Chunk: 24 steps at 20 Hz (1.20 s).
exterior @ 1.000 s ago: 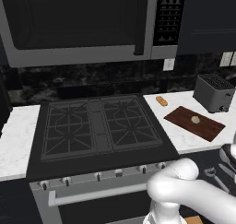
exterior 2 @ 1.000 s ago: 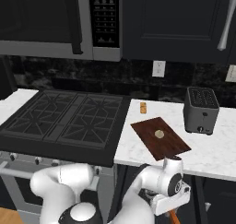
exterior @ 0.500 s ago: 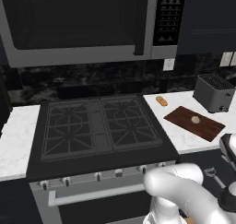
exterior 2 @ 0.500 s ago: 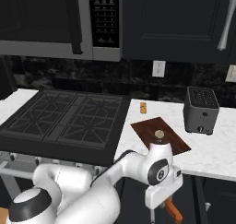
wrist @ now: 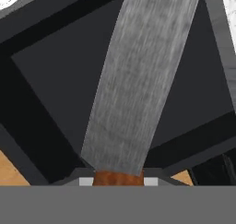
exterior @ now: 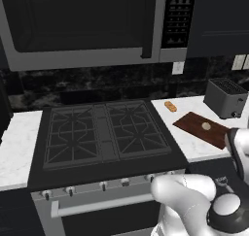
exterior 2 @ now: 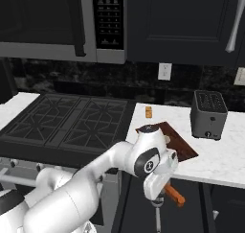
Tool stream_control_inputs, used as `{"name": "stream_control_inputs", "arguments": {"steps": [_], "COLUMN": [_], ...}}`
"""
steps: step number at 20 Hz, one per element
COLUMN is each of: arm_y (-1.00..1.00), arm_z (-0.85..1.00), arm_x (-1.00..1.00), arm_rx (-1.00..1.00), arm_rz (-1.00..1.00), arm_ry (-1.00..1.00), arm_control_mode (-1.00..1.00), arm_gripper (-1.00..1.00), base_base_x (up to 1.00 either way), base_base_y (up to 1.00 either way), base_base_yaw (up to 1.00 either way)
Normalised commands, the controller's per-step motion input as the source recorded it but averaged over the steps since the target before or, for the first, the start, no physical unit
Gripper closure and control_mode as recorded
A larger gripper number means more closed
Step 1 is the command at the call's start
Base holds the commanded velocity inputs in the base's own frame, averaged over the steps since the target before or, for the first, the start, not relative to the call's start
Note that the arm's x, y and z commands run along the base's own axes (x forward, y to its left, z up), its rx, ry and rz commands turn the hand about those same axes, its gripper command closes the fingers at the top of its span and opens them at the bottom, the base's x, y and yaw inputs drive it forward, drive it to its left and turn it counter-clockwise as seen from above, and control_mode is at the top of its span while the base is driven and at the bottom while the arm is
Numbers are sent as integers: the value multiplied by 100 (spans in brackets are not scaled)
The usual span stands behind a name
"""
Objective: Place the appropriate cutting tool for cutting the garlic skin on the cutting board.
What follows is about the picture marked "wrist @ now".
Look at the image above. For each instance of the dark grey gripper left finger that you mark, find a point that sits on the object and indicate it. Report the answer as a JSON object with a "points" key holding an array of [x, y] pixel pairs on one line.
{"points": [[83, 178]]}

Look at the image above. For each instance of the black glossy object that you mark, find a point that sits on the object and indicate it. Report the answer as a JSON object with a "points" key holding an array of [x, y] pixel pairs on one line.
{"points": [[213, 170]]}

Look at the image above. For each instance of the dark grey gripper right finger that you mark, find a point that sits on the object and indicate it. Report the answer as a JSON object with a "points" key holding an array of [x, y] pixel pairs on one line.
{"points": [[153, 178]]}

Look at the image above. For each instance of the dark grey cupboard door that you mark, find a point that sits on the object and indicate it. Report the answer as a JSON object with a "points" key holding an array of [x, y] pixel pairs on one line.
{"points": [[58, 77]]}

